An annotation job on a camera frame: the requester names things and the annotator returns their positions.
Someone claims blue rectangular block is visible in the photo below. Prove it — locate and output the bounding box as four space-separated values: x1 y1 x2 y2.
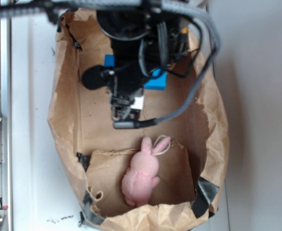
104 54 167 90

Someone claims aluminium extrusion rail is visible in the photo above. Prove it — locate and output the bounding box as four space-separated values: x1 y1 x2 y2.
0 19 13 231

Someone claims grey braided cable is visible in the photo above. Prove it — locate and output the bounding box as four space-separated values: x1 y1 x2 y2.
0 0 221 129

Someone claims black foam microphone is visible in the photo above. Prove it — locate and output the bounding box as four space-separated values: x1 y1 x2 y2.
81 65 115 90

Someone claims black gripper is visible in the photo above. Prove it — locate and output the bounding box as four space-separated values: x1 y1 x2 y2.
108 40 155 120

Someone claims brown paper bag tray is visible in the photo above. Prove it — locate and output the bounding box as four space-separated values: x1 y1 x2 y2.
48 10 229 231

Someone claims white plastic tray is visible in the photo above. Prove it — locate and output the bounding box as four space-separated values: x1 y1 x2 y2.
10 0 230 231

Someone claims pink plush bunny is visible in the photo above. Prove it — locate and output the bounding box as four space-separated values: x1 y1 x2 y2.
121 135 171 207

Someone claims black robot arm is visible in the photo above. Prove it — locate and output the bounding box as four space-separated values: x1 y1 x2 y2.
97 0 188 121

